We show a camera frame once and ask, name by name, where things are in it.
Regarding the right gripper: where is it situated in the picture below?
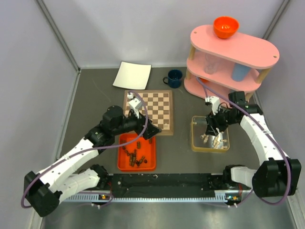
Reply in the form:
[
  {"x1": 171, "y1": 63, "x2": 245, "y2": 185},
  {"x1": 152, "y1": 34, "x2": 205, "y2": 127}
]
[{"x1": 205, "y1": 106, "x2": 237, "y2": 136}]

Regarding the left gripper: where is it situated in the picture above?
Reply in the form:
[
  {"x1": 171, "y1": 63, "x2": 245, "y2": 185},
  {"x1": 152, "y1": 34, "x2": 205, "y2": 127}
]
[{"x1": 112, "y1": 108, "x2": 161, "y2": 139}]

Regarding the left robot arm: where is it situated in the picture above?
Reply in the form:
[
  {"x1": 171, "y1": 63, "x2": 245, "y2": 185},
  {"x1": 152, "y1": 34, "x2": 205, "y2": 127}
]
[{"x1": 21, "y1": 105, "x2": 162, "y2": 217}]

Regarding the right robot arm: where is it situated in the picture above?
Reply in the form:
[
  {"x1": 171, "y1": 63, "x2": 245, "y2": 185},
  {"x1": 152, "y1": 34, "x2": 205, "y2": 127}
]
[{"x1": 205, "y1": 92, "x2": 302, "y2": 198}]

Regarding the wooden chess board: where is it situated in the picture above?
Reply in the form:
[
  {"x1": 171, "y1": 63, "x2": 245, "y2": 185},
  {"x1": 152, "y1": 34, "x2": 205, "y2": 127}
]
[{"x1": 136, "y1": 90, "x2": 174, "y2": 135}]

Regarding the dark long chess piece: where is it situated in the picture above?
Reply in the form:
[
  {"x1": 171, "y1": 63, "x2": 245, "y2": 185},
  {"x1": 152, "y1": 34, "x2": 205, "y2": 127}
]
[{"x1": 129, "y1": 154, "x2": 134, "y2": 166}]

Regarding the orange plastic tray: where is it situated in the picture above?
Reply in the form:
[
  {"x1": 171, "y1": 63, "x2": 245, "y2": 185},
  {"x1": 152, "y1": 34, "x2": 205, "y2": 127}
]
[{"x1": 117, "y1": 134, "x2": 157, "y2": 172}]

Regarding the dark blue enamel mug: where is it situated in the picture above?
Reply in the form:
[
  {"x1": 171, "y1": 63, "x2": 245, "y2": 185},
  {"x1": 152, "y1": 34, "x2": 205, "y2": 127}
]
[{"x1": 163, "y1": 69, "x2": 183, "y2": 89}]

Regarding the white square plate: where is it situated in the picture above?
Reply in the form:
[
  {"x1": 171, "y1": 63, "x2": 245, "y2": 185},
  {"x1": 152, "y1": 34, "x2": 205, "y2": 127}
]
[{"x1": 112, "y1": 62, "x2": 152, "y2": 90}]

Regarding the light blue plastic cup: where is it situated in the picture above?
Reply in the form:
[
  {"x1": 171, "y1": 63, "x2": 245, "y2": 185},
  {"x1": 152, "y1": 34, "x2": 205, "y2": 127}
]
[{"x1": 232, "y1": 63, "x2": 251, "y2": 82}]

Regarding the clear plastic cup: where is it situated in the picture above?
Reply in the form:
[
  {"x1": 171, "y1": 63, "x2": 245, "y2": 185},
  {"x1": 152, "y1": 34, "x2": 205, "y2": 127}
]
[{"x1": 204, "y1": 53, "x2": 221, "y2": 74}]

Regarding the pink three-tier shelf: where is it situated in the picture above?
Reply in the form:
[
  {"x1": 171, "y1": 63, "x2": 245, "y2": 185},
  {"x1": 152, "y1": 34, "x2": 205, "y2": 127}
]
[{"x1": 184, "y1": 25, "x2": 280, "y2": 100}]

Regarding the orange plastic bowl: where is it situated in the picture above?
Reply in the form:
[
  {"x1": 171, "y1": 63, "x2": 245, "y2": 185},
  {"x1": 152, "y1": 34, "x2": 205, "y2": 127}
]
[{"x1": 213, "y1": 16, "x2": 239, "y2": 39}]

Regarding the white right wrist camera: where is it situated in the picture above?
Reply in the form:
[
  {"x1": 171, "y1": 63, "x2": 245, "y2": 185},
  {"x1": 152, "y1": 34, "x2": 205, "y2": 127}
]
[{"x1": 205, "y1": 96, "x2": 220, "y2": 115}]

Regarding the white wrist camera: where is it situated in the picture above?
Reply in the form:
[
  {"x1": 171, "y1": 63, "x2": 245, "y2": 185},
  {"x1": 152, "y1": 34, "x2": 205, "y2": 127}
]
[
  {"x1": 205, "y1": 96, "x2": 220, "y2": 115},
  {"x1": 127, "y1": 92, "x2": 142, "y2": 119}
]

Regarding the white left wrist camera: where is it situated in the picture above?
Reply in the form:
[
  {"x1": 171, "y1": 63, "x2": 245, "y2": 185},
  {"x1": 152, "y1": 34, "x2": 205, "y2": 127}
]
[{"x1": 127, "y1": 92, "x2": 142, "y2": 119}]

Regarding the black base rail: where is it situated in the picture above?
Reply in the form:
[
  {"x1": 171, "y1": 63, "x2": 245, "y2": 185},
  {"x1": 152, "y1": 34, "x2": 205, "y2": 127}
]
[{"x1": 110, "y1": 173, "x2": 249, "y2": 198}]

